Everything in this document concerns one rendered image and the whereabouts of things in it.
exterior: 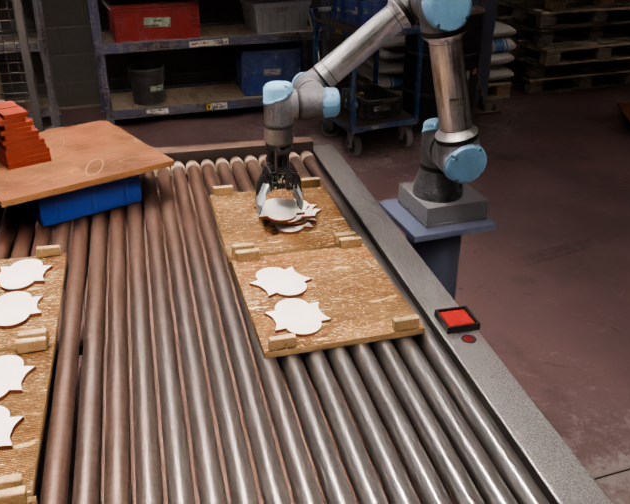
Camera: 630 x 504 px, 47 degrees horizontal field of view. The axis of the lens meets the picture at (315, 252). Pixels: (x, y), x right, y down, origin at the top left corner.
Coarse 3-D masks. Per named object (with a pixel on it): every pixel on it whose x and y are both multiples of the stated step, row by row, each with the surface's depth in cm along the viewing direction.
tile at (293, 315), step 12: (288, 300) 164; (300, 300) 164; (276, 312) 159; (288, 312) 159; (300, 312) 159; (312, 312) 159; (276, 324) 155; (288, 324) 155; (300, 324) 155; (312, 324) 155; (300, 336) 152
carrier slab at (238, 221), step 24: (240, 192) 221; (288, 192) 221; (312, 192) 221; (216, 216) 205; (240, 216) 205; (336, 216) 205; (240, 240) 192; (264, 240) 192; (288, 240) 192; (312, 240) 192
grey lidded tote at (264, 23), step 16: (240, 0) 591; (256, 0) 582; (272, 0) 582; (288, 0) 583; (304, 0) 580; (256, 16) 572; (272, 16) 578; (288, 16) 583; (304, 16) 589; (256, 32) 582; (272, 32) 585
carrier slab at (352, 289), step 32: (288, 256) 184; (320, 256) 184; (352, 256) 184; (256, 288) 170; (320, 288) 170; (352, 288) 170; (384, 288) 170; (256, 320) 158; (352, 320) 158; (384, 320) 158; (288, 352) 149
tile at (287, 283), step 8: (264, 272) 175; (272, 272) 175; (280, 272) 175; (288, 272) 175; (296, 272) 175; (256, 280) 172; (264, 280) 172; (272, 280) 172; (280, 280) 172; (288, 280) 172; (296, 280) 172; (304, 280) 172; (264, 288) 168; (272, 288) 168; (280, 288) 168; (288, 288) 168; (296, 288) 168; (304, 288) 168; (272, 296) 167; (280, 296) 167; (288, 296) 166; (296, 296) 167
